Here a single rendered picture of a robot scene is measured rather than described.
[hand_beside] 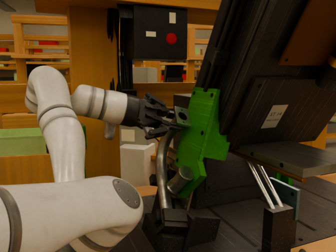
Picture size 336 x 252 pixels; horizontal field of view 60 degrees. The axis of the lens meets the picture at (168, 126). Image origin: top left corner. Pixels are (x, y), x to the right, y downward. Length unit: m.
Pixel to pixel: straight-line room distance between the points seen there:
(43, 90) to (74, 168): 0.17
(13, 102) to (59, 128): 0.50
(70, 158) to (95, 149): 0.45
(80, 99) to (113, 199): 0.29
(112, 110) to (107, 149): 0.35
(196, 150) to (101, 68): 0.43
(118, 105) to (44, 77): 0.16
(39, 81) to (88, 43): 0.36
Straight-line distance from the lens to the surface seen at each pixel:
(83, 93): 0.64
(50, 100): 0.59
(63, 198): 0.35
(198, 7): 0.95
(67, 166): 0.52
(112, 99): 0.65
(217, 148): 0.70
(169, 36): 0.90
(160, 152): 0.79
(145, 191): 1.11
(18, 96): 1.03
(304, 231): 0.88
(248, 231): 0.84
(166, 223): 0.69
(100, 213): 0.38
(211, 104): 0.66
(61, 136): 0.54
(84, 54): 0.95
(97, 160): 0.98
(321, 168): 0.64
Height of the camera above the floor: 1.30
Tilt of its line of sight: 10 degrees down
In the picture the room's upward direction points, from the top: straight up
